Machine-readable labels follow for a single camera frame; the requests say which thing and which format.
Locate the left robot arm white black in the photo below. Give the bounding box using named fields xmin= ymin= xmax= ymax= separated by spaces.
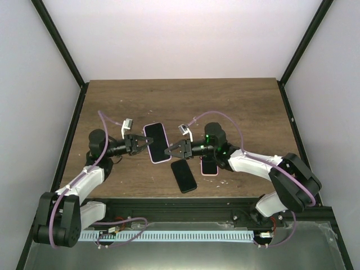
xmin=33 ymin=129 xmax=154 ymax=248

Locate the black smartphone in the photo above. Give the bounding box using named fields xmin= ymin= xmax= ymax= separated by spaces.
xmin=172 ymin=160 xmax=197 ymax=192

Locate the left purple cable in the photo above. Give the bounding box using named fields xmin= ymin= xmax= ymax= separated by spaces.
xmin=49 ymin=110 xmax=148 ymax=251

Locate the lavender phone case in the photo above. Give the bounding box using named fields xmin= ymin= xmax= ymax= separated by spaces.
xmin=143 ymin=122 xmax=173 ymax=164

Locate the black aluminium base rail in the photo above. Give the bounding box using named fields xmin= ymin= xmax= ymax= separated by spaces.
xmin=36 ymin=196 xmax=334 ymax=228

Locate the pink phone case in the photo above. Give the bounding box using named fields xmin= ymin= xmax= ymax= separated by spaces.
xmin=200 ymin=159 xmax=220 ymax=177

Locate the right black frame post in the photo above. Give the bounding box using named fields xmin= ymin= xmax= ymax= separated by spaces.
xmin=280 ymin=0 xmax=335 ymax=84

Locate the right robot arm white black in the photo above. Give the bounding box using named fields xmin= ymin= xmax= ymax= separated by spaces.
xmin=164 ymin=122 xmax=322 ymax=227

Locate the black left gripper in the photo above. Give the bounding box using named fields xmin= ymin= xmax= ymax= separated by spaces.
xmin=105 ymin=134 xmax=154 ymax=158

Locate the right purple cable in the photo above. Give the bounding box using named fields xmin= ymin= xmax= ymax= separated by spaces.
xmin=188 ymin=111 xmax=317 ymax=248

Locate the dark red smartphone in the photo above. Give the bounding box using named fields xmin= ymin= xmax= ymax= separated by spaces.
xmin=145 ymin=124 xmax=171 ymax=163

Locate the left black frame post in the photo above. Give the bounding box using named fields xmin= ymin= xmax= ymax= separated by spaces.
xmin=30 ymin=0 xmax=86 ymax=88

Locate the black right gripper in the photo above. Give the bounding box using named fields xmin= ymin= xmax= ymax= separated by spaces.
xmin=165 ymin=139 xmax=217 ymax=160

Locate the purple cable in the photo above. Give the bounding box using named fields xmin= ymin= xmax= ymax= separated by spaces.
xmin=49 ymin=110 xmax=148 ymax=251
xmin=188 ymin=111 xmax=317 ymax=248

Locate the black phone case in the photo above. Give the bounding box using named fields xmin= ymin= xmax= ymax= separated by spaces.
xmin=170 ymin=158 xmax=198 ymax=194

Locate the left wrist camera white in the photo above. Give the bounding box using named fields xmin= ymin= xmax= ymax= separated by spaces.
xmin=121 ymin=118 xmax=133 ymax=139

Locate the black frame post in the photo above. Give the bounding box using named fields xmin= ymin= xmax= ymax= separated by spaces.
xmin=30 ymin=0 xmax=86 ymax=88
xmin=280 ymin=0 xmax=335 ymax=84

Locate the white slotted cable duct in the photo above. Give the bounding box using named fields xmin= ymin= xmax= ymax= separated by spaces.
xmin=78 ymin=231 xmax=254 ymax=243

